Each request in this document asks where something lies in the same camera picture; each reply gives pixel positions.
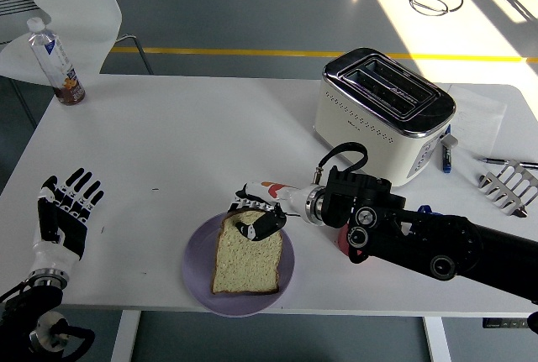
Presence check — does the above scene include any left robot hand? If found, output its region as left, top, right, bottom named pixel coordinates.
left=29, top=167, right=106, bottom=275

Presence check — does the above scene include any silver pen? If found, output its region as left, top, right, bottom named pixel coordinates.
left=477, top=155, right=538, bottom=169

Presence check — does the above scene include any clear plastic drink bottle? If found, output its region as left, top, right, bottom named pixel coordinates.
left=26, top=18, right=87, bottom=106

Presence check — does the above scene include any red mug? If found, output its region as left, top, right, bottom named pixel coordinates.
left=335, top=226, right=353, bottom=256

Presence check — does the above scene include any yellow floor tape line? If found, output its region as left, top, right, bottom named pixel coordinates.
left=111, top=46, right=538, bottom=63

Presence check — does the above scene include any white chair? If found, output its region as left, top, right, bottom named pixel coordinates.
left=0, top=0, right=155, bottom=86

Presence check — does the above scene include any slice of bread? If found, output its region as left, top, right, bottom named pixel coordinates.
left=209, top=209, right=284, bottom=296

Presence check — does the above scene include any white paper sheet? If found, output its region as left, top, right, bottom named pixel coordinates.
left=447, top=84, right=509, bottom=156

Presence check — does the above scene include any cream toaster with chrome lid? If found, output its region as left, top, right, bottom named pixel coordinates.
left=313, top=46, right=458, bottom=190

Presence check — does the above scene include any white table leg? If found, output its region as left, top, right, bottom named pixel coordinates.
left=109, top=310, right=142, bottom=362
left=422, top=317, right=453, bottom=362

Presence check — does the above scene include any blue marker pen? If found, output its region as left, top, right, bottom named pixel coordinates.
left=440, top=124, right=454, bottom=174

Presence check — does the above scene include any metal toast rack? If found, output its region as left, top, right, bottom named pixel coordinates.
left=477, top=159, right=538, bottom=218

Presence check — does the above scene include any purple plate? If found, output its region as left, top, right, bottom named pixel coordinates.
left=181, top=212, right=295, bottom=317

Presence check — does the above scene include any white slatted rack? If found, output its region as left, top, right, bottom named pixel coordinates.
left=0, top=0, right=43, bottom=46

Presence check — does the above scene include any black table control panel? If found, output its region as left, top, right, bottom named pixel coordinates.
left=482, top=317, right=531, bottom=329

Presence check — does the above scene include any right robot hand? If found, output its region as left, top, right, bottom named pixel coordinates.
left=226, top=180, right=312, bottom=242

